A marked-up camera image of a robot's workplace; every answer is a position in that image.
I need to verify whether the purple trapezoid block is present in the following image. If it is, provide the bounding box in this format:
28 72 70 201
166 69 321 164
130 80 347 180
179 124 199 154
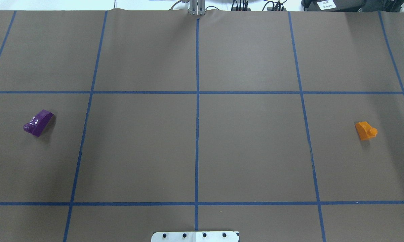
23 109 53 137

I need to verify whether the orange trapezoid block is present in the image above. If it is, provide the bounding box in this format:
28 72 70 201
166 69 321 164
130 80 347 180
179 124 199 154
355 121 378 141

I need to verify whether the black device with label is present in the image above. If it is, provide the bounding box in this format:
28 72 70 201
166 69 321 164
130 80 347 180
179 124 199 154
300 0 404 12

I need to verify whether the white metal base plate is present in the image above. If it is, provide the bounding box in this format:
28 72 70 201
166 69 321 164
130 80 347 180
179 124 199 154
151 231 240 242

